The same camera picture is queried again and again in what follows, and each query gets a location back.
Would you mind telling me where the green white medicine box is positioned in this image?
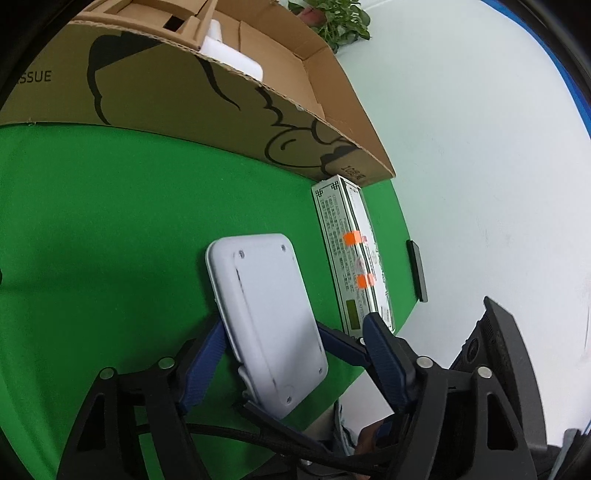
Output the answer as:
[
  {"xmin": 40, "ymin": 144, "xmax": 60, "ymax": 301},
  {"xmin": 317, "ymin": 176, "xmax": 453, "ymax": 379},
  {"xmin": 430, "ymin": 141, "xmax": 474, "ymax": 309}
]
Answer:
[{"xmin": 311, "ymin": 175, "xmax": 396, "ymax": 339}]

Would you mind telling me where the white plastic device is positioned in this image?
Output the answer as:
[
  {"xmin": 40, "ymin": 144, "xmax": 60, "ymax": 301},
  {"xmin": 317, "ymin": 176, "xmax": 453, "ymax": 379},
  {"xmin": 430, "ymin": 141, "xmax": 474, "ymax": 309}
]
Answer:
[{"xmin": 205, "ymin": 234, "xmax": 329, "ymax": 419}]

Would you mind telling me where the white hair dryer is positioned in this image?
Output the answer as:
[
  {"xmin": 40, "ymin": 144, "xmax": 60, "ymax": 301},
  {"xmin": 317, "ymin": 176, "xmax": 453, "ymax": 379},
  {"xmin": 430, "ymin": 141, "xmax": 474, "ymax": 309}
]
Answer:
[{"xmin": 200, "ymin": 19, "xmax": 263, "ymax": 82}]

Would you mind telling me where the person's right hand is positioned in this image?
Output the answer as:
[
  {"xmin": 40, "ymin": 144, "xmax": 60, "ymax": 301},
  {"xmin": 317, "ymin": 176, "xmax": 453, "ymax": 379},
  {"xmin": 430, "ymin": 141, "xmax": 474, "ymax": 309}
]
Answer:
[{"xmin": 355, "ymin": 420, "xmax": 392, "ymax": 455}]

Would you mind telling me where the grey jacket sleeve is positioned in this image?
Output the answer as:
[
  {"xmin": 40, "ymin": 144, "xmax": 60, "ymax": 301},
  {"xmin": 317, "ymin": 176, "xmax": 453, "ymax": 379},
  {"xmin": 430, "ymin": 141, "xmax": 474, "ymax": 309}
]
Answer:
[{"xmin": 332, "ymin": 400, "xmax": 359, "ymax": 456}]

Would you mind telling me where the black phone on table edge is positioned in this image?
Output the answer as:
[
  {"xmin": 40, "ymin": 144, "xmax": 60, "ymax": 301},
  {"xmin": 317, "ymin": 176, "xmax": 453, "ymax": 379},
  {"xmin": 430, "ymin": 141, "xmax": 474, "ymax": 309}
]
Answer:
[{"xmin": 406, "ymin": 239, "xmax": 428, "ymax": 303}]

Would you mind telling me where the green tablecloth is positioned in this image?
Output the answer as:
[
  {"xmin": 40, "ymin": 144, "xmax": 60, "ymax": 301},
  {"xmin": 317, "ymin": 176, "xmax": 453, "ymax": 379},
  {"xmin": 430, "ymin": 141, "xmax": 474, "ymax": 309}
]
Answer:
[{"xmin": 1, "ymin": 125, "xmax": 341, "ymax": 479}]

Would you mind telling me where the large shallow cardboard tray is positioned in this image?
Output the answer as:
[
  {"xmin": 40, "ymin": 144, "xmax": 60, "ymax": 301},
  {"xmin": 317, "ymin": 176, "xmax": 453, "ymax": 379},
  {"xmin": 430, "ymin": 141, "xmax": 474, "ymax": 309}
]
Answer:
[{"xmin": 1, "ymin": 1, "xmax": 394, "ymax": 186}]

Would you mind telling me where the right potted green plant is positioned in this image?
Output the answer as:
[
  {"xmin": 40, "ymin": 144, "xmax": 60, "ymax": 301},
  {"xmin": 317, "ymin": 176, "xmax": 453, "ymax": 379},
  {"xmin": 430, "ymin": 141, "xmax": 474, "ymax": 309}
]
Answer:
[{"xmin": 287, "ymin": 0, "xmax": 370, "ymax": 53}]

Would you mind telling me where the black cable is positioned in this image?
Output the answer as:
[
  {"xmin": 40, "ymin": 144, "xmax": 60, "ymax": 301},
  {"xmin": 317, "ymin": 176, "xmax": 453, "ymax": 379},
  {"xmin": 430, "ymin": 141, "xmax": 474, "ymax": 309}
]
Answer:
[{"xmin": 138, "ymin": 400, "xmax": 399, "ymax": 476}]

